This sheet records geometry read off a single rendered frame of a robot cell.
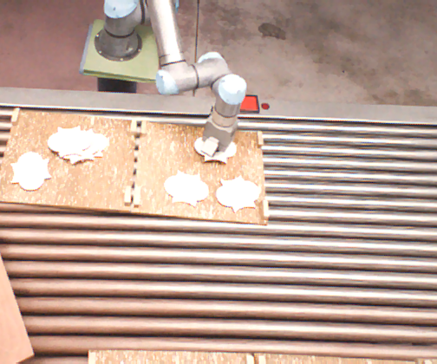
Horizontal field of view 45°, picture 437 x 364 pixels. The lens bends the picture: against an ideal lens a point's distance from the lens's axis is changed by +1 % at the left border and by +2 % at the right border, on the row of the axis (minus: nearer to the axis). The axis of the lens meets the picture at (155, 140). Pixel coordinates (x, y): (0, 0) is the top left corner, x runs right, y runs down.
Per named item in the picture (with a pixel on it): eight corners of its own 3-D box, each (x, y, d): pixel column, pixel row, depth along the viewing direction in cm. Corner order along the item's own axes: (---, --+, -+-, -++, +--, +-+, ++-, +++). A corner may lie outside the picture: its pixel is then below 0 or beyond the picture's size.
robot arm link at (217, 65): (188, 54, 151) (203, 80, 145) (222, 47, 154) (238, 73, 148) (184, 73, 157) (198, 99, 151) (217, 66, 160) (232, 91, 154)
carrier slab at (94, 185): (16, 113, 174) (16, 109, 173) (137, 122, 176) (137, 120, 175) (-9, 203, 154) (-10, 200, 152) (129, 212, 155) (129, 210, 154)
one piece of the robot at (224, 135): (198, 122, 150) (191, 154, 164) (225, 137, 148) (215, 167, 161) (218, 97, 157) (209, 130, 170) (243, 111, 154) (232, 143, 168)
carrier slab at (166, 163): (140, 124, 176) (141, 120, 174) (259, 135, 177) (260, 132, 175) (132, 214, 155) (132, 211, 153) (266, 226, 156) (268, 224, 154)
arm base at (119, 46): (105, 26, 205) (105, 6, 197) (141, 35, 204) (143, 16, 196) (94, 52, 196) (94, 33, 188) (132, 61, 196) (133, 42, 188)
